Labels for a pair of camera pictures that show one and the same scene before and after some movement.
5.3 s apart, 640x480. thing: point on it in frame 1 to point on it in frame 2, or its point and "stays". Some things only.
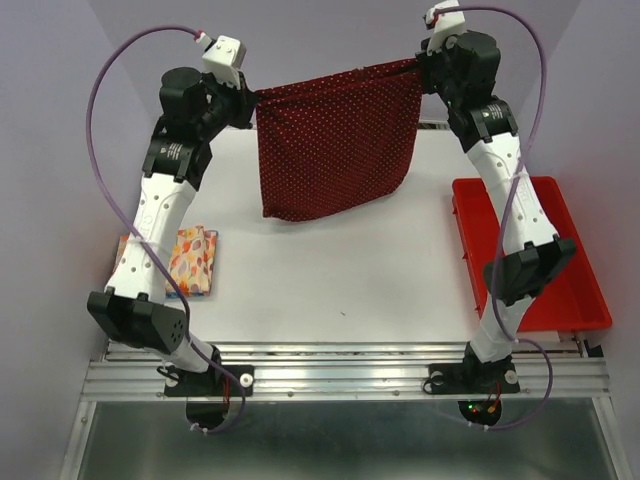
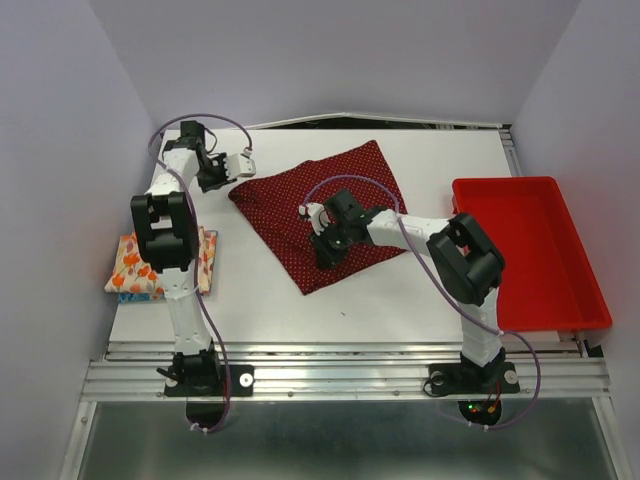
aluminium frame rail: (314, 370) stays
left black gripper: (243, 98) to (206, 186)
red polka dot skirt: (336, 142) to (271, 209)
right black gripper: (450, 48) to (329, 258)
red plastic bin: (575, 299) stays
